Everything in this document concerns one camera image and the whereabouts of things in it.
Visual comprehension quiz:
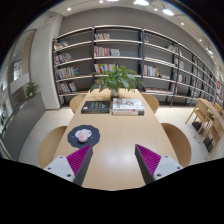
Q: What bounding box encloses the group of slatted wooden chairs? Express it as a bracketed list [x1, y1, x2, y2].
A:
[184, 97, 224, 155]

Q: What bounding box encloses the small distant potted plant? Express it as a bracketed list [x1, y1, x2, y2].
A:
[24, 81, 40, 98]

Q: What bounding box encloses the grey bookshelf unit with books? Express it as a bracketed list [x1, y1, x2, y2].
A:
[51, 24, 224, 108]

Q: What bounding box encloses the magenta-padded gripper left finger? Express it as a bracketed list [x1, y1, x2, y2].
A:
[43, 143, 94, 187]

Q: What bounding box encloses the pale pink computer mouse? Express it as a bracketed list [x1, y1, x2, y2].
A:
[77, 128, 93, 144]

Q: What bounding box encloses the white illustrated cover book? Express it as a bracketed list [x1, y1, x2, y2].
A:
[112, 97, 146, 113]

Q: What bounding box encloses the red-and-white spine book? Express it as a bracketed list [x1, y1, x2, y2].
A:
[112, 109, 145, 117]

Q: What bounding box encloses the black hardcover book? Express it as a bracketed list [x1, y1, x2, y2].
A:
[80, 100, 111, 115]

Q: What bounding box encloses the group of ceiling lights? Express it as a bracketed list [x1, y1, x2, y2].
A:
[66, 0, 215, 56]

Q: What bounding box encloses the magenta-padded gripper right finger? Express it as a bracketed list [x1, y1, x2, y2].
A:
[134, 143, 183, 186]

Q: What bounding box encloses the dark cartoon-eyed mouse pad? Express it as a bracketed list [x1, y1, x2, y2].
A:
[67, 124, 101, 149]

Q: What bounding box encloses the green potted plant white pot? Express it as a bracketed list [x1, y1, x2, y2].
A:
[89, 64, 145, 98]

